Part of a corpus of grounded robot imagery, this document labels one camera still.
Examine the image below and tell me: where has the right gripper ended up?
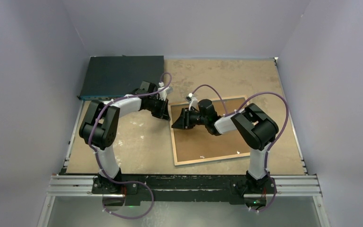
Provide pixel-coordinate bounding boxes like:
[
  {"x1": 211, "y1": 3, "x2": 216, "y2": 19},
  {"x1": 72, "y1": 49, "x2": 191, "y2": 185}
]
[{"x1": 172, "y1": 107, "x2": 208, "y2": 129}]

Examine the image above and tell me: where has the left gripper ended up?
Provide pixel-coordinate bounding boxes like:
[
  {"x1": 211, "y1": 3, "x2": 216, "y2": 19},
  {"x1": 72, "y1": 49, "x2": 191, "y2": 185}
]
[{"x1": 147, "y1": 96, "x2": 170, "y2": 121}]

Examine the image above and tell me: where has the brown backing board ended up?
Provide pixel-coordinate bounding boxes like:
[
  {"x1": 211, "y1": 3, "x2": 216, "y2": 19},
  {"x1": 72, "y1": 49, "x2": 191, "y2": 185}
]
[{"x1": 171, "y1": 97, "x2": 251, "y2": 163}]

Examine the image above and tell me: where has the blue wooden picture frame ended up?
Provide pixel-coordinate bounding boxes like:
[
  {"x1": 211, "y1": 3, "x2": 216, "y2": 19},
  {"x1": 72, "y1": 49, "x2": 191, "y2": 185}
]
[{"x1": 167, "y1": 95, "x2": 252, "y2": 166}]

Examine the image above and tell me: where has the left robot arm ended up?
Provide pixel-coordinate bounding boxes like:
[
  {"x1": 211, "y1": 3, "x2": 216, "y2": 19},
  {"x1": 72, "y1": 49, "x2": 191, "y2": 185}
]
[{"x1": 79, "y1": 81, "x2": 172, "y2": 193}]

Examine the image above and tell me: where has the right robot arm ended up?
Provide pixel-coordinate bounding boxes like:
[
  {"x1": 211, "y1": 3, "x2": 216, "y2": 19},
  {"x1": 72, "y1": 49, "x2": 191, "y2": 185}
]
[{"x1": 171, "y1": 99, "x2": 279, "y2": 192}]

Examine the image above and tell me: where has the dark blue flat box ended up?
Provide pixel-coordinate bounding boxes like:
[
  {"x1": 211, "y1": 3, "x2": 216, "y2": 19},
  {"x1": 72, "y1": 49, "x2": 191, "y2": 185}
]
[{"x1": 78, "y1": 55, "x2": 164, "y2": 101}]

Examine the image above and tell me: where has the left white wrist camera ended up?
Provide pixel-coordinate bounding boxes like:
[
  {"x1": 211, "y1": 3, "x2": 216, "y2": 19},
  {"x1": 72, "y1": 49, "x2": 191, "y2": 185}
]
[{"x1": 158, "y1": 82, "x2": 173, "y2": 101}]

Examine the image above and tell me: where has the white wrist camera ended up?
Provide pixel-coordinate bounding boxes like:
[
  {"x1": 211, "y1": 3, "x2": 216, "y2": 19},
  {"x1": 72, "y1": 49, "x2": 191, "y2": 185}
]
[
  {"x1": 158, "y1": 82, "x2": 173, "y2": 101},
  {"x1": 185, "y1": 93, "x2": 198, "y2": 111}
]

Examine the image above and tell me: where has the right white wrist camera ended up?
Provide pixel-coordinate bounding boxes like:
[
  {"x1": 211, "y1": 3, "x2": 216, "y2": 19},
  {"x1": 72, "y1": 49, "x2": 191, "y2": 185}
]
[{"x1": 185, "y1": 93, "x2": 198, "y2": 111}]

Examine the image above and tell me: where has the black aluminium mounting rail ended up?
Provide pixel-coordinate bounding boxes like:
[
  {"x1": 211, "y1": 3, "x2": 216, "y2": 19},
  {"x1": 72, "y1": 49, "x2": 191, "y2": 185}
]
[{"x1": 47, "y1": 174, "x2": 322, "y2": 207}]

